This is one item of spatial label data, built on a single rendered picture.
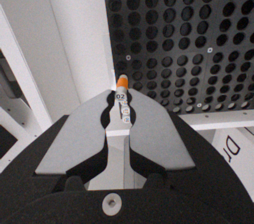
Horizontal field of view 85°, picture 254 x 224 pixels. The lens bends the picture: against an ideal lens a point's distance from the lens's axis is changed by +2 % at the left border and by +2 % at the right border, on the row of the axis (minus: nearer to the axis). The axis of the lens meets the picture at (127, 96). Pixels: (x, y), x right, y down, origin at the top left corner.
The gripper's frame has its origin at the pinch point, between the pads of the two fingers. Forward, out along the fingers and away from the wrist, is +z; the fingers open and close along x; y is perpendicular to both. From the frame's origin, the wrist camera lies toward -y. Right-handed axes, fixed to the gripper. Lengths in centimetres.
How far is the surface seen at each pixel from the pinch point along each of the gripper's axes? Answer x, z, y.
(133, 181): 3, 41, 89
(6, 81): -13.2, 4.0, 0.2
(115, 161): -16, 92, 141
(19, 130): -30.1, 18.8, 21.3
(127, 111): 0.6, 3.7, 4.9
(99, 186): -40, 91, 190
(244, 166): 22.5, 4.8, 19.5
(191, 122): 10.8, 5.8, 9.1
